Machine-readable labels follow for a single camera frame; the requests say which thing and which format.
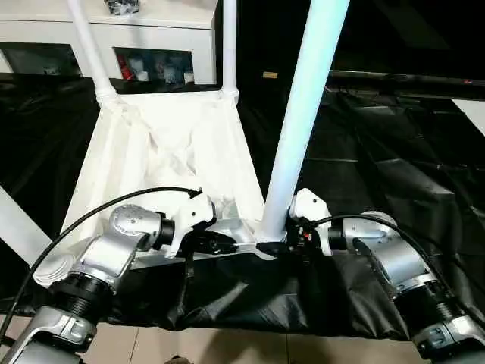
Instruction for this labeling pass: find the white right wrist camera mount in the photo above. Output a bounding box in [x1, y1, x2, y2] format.
[289, 188, 333, 256]

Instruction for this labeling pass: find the grey object on cabinet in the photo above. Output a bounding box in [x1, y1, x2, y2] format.
[105, 0, 143, 16]

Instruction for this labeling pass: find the black plastic mat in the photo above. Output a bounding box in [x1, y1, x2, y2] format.
[0, 70, 485, 340]

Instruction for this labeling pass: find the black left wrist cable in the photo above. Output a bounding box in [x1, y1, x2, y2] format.
[0, 185, 202, 342]

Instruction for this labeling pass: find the white glass-door cabinet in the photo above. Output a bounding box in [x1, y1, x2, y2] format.
[0, 0, 220, 86]

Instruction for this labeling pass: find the white flat board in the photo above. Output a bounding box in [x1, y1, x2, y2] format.
[452, 99, 485, 137]

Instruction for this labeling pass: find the white plastic table top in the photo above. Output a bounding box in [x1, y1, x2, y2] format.
[33, 89, 287, 287]

